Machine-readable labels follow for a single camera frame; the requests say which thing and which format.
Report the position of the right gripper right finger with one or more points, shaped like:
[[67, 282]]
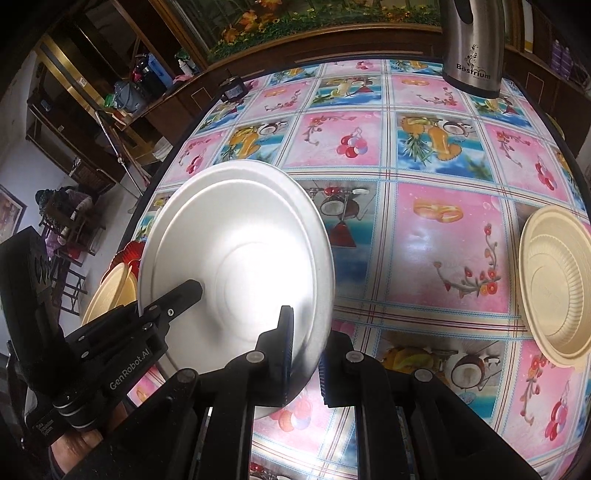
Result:
[[340, 370]]

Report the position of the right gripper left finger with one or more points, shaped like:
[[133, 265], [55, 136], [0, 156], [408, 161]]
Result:
[[272, 379]]

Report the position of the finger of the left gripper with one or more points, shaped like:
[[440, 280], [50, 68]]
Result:
[[172, 304]]

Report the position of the beige plastic bowl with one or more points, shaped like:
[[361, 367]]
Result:
[[554, 279], [119, 288]]

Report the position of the white paper bowl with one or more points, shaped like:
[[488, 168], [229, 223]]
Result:
[[253, 239]]

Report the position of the seated person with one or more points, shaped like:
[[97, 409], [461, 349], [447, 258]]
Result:
[[68, 219]]

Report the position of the colourful fruit pattern tablecloth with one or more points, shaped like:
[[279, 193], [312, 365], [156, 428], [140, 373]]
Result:
[[392, 230]]

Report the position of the blue thermos jug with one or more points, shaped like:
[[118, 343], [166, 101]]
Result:
[[159, 71]]

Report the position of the small black table device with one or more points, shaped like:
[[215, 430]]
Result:
[[233, 89]]

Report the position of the wooden counter cabinet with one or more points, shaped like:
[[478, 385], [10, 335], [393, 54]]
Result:
[[81, 62]]

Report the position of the flower mural panel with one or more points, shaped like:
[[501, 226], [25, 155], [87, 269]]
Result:
[[219, 29]]

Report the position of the steel thermos flask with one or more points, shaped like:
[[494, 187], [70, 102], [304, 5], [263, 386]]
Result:
[[473, 32]]

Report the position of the mop with steel handle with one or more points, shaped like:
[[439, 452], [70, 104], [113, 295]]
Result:
[[132, 169]]

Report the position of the black table frame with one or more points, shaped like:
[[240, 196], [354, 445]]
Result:
[[554, 138]]

